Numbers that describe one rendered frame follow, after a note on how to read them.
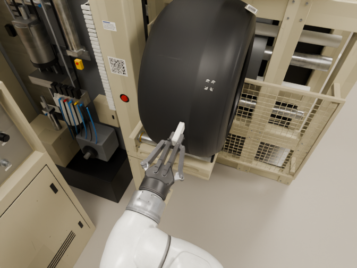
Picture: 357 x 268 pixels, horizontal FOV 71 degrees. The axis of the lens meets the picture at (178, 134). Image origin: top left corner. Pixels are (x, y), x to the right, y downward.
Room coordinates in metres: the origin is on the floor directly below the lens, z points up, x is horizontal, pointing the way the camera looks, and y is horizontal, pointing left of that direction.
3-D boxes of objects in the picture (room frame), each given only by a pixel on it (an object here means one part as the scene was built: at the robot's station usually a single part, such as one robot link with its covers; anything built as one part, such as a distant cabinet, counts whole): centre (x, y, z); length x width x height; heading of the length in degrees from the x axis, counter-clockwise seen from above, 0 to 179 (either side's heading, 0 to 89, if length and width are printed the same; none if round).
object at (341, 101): (1.06, -0.37, 0.65); 0.90 x 0.02 x 0.70; 69
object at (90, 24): (0.91, 0.30, 1.19); 0.05 x 0.04 x 0.48; 159
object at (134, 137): (0.89, 0.13, 0.90); 0.40 x 0.03 x 0.10; 159
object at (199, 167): (0.70, 0.02, 0.84); 0.36 x 0.09 x 0.06; 69
